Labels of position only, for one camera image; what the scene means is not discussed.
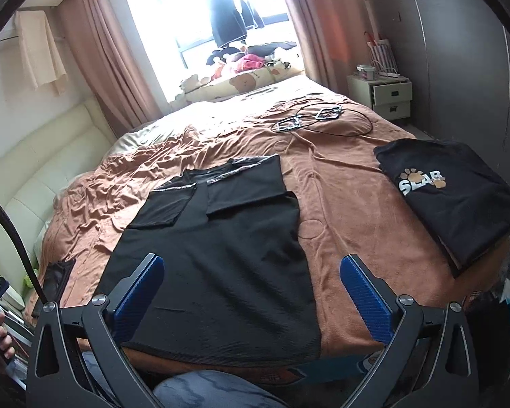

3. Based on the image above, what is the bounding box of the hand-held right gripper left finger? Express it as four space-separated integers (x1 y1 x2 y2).
25 253 166 408

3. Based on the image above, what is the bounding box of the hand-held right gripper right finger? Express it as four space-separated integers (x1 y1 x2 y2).
339 254 481 408

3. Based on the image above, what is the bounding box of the black t-shirt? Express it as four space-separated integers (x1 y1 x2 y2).
97 154 324 368

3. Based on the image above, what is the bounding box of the person's left hand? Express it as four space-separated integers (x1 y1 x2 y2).
0 312 15 360

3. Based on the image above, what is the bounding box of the folded dark garment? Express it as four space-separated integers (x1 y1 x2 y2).
32 258 77 319

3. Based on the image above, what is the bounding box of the black gooseneck tube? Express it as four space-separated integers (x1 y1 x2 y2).
0 187 47 307

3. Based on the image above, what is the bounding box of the person's right leg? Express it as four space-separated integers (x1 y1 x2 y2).
153 370 287 408

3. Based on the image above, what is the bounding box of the cream padded headboard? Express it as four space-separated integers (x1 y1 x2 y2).
0 98 120 273

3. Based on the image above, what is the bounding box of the folded black printed shirt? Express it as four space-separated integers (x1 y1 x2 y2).
373 138 510 279

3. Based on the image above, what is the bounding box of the white nightstand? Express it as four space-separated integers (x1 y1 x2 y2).
347 74 413 124

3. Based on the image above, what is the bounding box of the bear print pillow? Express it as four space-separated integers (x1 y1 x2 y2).
178 49 300 103

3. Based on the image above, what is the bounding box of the pink curtain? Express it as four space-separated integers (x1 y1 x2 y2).
57 0 171 132
270 0 381 107

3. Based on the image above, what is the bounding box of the striped bag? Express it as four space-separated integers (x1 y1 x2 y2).
368 38 399 76

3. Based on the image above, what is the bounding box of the grey wardrobe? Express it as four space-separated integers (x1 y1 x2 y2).
365 0 510 230

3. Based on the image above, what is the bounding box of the hanging cream cloth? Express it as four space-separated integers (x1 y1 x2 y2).
15 8 69 96

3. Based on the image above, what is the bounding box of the pink cloth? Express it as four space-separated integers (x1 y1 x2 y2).
234 53 266 73

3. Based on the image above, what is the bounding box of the window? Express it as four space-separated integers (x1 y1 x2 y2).
119 0 290 98

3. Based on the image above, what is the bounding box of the hanging black coat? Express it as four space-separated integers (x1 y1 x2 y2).
204 0 249 47

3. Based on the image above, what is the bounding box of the black cable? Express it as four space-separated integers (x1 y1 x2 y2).
270 102 375 137

